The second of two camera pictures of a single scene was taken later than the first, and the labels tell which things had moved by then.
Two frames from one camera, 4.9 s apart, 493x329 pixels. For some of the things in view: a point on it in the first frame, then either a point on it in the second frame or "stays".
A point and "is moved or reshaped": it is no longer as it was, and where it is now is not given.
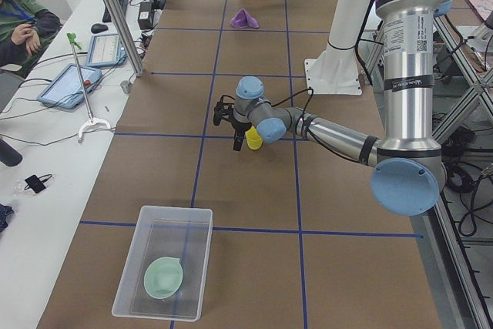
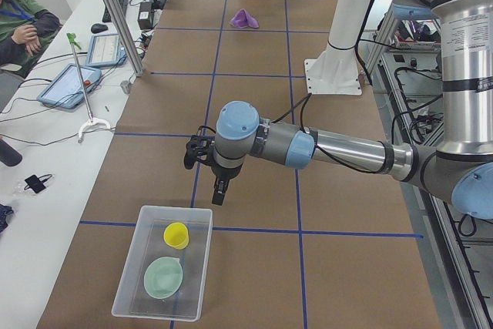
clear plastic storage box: (181, 233) stays
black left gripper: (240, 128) -> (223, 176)
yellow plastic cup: (254, 139) is moved or reshaped
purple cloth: (242, 19) stays
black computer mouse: (98, 28) stays
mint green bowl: (163, 277) stays
